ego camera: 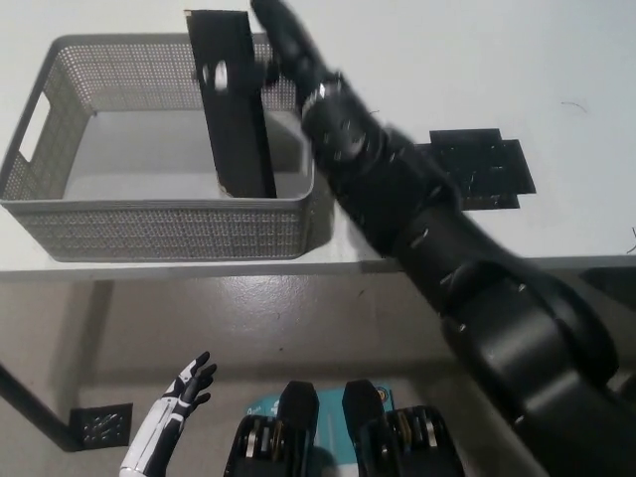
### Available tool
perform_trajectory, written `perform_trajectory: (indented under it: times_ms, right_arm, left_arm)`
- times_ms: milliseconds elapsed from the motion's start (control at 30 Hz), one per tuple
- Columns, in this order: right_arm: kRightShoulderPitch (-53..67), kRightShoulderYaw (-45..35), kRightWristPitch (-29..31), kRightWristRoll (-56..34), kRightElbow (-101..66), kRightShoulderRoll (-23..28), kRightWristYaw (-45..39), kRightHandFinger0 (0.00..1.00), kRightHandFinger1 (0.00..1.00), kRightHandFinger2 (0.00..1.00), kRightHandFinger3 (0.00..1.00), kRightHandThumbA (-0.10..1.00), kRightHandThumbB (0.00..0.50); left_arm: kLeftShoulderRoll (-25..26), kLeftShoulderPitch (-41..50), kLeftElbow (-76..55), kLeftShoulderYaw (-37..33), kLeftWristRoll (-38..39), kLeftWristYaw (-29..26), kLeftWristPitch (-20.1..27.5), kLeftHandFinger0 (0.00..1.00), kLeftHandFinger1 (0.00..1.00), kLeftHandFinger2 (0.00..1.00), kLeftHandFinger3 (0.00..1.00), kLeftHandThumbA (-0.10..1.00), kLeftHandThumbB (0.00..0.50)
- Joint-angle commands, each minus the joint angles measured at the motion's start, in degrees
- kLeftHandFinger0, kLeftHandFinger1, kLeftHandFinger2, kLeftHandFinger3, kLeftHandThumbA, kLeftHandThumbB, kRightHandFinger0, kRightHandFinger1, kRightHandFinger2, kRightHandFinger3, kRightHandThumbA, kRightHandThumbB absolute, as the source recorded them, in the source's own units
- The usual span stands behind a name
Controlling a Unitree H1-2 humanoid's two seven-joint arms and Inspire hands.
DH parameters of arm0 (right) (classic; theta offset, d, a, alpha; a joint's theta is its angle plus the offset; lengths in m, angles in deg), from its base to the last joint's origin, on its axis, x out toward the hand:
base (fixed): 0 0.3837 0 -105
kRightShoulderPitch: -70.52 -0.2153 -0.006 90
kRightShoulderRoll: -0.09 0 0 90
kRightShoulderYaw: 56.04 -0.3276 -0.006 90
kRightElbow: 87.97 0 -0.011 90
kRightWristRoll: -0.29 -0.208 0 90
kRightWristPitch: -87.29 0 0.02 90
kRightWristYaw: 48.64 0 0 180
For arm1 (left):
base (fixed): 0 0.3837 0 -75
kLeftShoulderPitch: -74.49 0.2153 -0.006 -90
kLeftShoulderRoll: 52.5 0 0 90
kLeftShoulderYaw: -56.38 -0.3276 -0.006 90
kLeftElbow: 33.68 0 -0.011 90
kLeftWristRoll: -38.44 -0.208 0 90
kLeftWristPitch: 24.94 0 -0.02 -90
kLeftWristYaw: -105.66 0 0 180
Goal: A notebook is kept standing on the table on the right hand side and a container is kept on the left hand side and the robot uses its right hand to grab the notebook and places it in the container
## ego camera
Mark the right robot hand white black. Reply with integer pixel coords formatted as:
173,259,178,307
197,0,350,119

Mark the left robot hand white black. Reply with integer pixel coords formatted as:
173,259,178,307
166,350,219,424

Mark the black notebook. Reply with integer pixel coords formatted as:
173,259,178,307
185,8,278,200

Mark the black robot body block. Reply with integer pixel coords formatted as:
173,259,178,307
343,379,467,477
223,380,320,477

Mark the black perforated foot plate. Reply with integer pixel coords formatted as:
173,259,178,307
69,401,135,447

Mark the grey perforated storage basket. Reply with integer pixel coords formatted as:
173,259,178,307
0,32,333,264

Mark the black table leg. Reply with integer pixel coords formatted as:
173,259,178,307
0,364,74,452

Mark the black tape patch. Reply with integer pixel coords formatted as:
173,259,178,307
427,127,539,212

